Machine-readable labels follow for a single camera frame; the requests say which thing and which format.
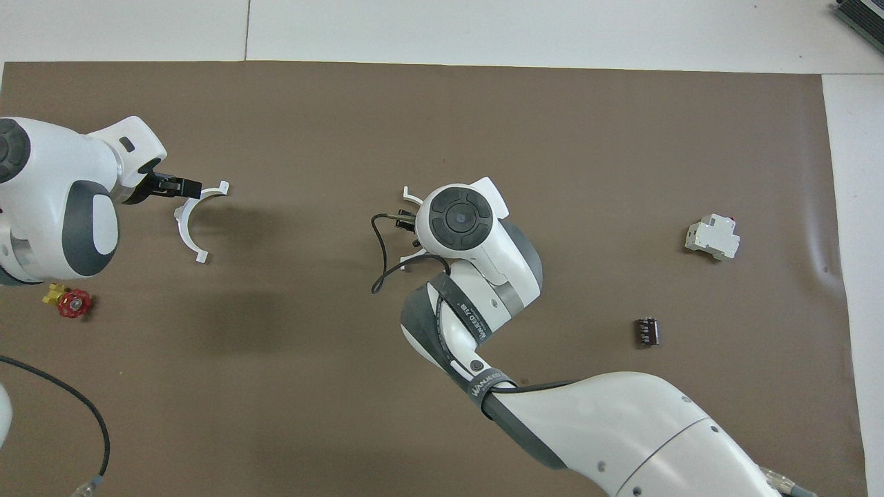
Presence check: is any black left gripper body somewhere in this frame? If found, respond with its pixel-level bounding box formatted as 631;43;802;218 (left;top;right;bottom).
128;166;173;204

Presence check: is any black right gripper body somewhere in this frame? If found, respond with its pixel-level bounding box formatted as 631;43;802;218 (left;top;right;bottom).
397;207;423;248

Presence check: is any white half pipe clamp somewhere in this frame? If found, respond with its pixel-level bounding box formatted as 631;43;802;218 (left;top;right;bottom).
173;181;230;264
399;186;443;271

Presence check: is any red yellow valve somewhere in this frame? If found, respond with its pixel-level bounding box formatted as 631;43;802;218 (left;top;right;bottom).
43;282;93;319

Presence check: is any brown table mat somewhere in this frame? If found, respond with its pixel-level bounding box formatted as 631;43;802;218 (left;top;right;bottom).
0;61;869;497

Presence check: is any white circuit breaker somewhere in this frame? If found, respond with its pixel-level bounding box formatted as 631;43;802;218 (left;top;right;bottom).
684;214;741;262

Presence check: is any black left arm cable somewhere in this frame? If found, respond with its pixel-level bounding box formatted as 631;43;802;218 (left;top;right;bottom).
0;355;111;497

